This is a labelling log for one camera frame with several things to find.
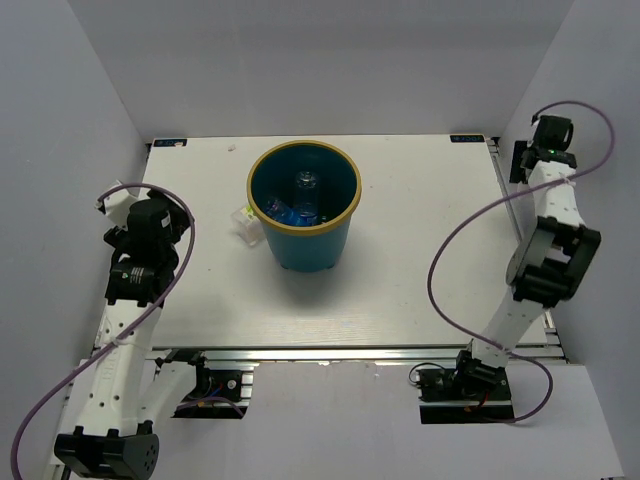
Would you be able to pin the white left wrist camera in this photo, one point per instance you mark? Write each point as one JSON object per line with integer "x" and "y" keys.
{"x": 116, "y": 207}

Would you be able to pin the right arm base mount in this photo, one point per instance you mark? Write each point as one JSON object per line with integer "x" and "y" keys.
{"x": 447, "y": 397}

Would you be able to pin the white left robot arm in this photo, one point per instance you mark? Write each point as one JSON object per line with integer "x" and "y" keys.
{"x": 114, "y": 436}

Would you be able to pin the blue sticker left corner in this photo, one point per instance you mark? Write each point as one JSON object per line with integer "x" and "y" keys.
{"x": 169, "y": 143}

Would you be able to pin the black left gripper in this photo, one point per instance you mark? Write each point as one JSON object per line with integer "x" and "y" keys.
{"x": 178, "y": 218}

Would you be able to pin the small clear blue label bottle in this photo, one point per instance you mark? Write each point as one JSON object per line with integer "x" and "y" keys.
{"x": 306, "y": 196}

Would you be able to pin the large blue label water bottle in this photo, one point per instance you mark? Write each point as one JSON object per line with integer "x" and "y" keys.
{"x": 280, "y": 212}

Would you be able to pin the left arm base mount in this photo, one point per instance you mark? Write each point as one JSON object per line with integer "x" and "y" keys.
{"x": 221, "y": 389}

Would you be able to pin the blue sticker corner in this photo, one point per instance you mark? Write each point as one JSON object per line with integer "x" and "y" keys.
{"x": 466, "y": 138}
{"x": 169, "y": 143}

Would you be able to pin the clear apple juice bottle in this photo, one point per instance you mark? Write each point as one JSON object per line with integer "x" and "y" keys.
{"x": 247, "y": 225}

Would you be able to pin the teal bin with yellow rim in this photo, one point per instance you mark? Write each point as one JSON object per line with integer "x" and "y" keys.
{"x": 315, "y": 247}

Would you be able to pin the blue sticker right corner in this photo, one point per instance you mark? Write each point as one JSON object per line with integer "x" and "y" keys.
{"x": 466, "y": 138}

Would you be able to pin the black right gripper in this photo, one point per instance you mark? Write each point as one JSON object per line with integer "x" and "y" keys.
{"x": 517, "y": 173}

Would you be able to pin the aluminium front rail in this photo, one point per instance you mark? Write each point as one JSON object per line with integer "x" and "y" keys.
{"x": 326, "y": 354}

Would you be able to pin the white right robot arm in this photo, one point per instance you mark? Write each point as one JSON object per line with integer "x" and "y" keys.
{"x": 551, "y": 260}

